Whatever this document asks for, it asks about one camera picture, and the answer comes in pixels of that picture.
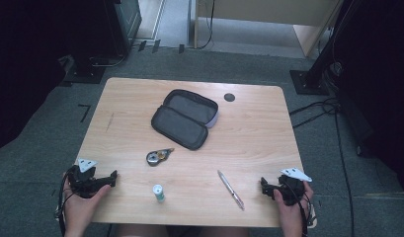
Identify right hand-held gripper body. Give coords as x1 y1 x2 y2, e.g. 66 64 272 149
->
277 167 313 207

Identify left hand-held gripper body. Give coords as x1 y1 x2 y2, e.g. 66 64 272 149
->
66 158 99 199

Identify person's left hand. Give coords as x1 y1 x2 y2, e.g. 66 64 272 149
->
62 179 113 237

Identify person's right hand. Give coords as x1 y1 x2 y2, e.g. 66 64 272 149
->
273 180 315 237

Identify silver pen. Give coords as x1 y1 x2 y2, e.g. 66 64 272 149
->
216 169 246 211

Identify grey correction tape dispenser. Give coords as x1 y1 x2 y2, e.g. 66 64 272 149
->
145 147 176 168

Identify white glue stick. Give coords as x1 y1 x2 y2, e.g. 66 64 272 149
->
152 184 166 202

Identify open black pencil case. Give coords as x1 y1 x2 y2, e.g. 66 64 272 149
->
150 88 220 152

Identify black stand with flat base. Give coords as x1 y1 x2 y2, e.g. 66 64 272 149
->
62 53 108 85

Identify black stand with square base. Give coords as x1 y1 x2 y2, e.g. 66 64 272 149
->
289 0 347 97

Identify black cabinet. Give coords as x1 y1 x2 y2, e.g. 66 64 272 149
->
75 0 143 57

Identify light wooden furniture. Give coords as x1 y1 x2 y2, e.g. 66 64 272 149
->
193 0 343 59

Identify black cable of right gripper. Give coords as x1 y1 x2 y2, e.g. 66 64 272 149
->
282 180 314 237

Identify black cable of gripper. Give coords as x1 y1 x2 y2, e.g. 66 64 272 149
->
56 169 75 237
282 180 314 237

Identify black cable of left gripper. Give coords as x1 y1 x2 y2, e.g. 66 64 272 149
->
56 169 75 237

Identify black floor cables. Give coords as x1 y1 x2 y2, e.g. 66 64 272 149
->
287 97 356 237

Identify black hanging cable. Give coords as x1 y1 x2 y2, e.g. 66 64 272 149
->
199 0 216 50

